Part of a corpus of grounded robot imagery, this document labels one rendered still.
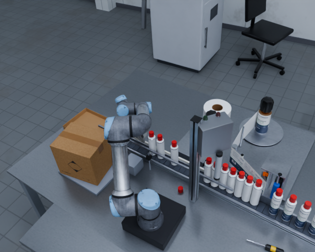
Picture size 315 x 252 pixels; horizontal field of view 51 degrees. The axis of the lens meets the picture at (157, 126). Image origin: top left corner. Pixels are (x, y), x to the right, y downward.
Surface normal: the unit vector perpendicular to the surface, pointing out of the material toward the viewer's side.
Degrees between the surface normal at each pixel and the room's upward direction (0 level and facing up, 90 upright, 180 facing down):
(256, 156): 0
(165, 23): 90
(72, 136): 0
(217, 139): 90
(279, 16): 90
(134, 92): 0
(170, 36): 90
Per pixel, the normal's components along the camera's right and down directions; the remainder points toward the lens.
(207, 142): 0.34, 0.62
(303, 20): -0.51, 0.60
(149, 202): 0.11, -0.72
